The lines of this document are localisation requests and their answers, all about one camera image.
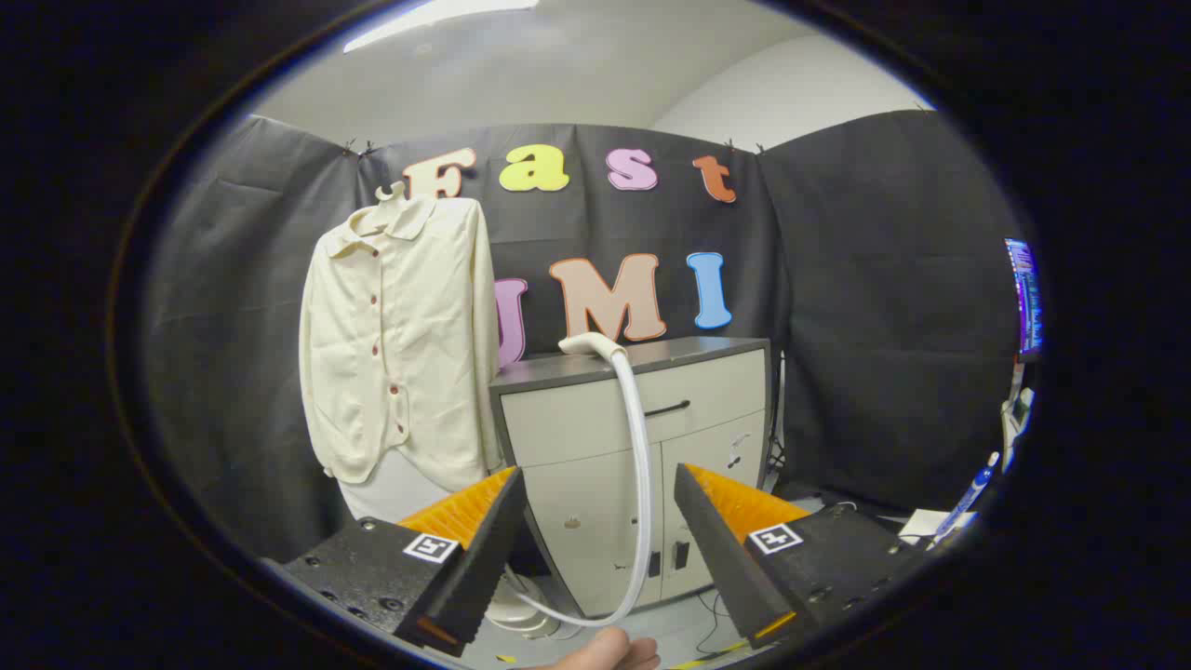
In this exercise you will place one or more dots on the white clothes hanger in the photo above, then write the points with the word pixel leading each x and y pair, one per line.
pixel 391 216

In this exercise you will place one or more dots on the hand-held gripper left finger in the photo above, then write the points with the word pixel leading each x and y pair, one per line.
pixel 484 558

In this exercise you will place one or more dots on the computer monitor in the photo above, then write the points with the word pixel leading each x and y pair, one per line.
pixel 1025 298

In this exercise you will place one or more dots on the white paper sheet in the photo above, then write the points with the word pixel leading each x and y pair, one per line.
pixel 921 523

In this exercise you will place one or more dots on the blue and white pen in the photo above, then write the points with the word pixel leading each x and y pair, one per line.
pixel 972 486

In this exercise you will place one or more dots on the grey cabinet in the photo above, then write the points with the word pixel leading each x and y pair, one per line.
pixel 577 437

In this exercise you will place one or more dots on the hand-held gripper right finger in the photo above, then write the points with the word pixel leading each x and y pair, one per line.
pixel 721 549

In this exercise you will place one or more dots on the cream button-up shirt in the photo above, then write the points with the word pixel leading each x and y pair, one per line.
pixel 419 326

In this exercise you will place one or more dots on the white device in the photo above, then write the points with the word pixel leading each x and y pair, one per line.
pixel 1016 419

